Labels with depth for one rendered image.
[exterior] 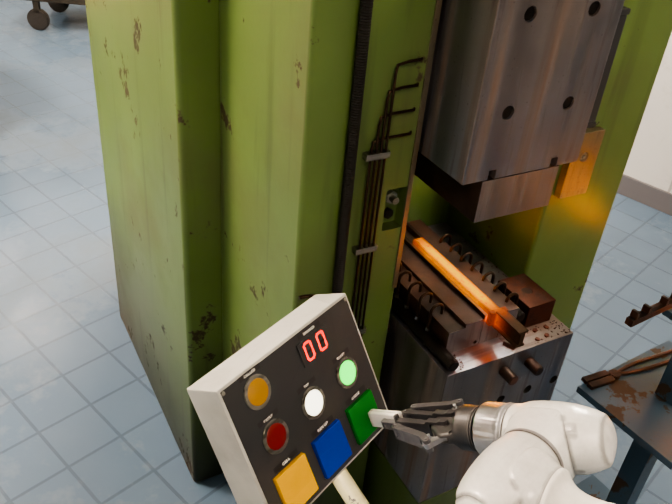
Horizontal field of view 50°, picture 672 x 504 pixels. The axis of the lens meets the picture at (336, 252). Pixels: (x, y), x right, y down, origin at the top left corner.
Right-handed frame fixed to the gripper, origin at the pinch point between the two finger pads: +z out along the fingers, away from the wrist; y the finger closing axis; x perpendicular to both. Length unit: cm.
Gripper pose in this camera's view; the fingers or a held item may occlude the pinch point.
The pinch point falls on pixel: (386, 419)
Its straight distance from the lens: 135.6
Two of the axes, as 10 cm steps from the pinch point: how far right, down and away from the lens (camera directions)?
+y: 6.0, -4.1, 6.9
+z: -7.3, 0.8, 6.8
